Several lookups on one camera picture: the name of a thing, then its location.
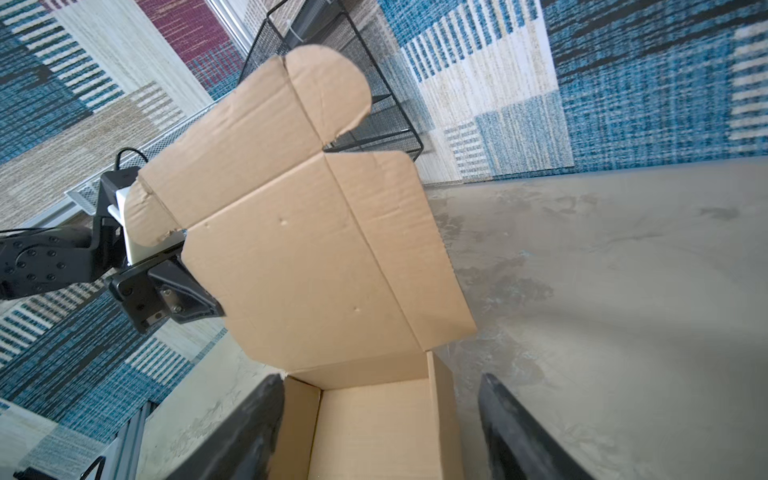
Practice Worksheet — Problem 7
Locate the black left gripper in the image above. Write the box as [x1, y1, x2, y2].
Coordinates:
[108, 248, 224, 334]

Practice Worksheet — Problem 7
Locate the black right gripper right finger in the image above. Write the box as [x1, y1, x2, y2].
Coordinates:
[478, 373, 593, 480]

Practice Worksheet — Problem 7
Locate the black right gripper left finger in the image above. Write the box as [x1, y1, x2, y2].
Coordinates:
[168, 374, 285, 479]

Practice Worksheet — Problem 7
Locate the brown cardboard box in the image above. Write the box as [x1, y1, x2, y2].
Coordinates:
[142, 45, 476, 479]

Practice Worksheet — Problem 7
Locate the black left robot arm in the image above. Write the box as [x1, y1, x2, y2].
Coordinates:
[1, 225, 224, 334]

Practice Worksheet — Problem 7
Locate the black wire shelf rack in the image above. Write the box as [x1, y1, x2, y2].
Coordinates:
[239, 1, 424, 160]

